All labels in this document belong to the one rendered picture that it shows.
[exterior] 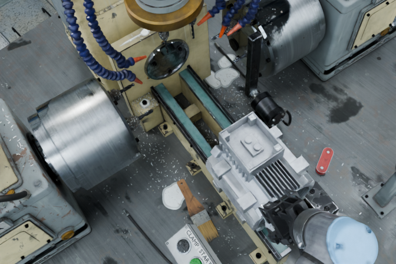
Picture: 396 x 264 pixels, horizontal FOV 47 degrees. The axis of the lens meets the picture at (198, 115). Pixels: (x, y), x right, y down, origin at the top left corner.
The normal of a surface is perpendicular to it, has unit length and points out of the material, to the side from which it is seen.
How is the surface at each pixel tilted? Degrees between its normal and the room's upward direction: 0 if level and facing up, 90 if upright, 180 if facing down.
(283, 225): 30
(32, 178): 0
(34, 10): 0
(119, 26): 90
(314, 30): 66
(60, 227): 90
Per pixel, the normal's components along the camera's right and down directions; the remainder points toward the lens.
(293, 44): 0.48, 0.45
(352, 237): 0.23, -0.06
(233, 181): -0.06, -0.48
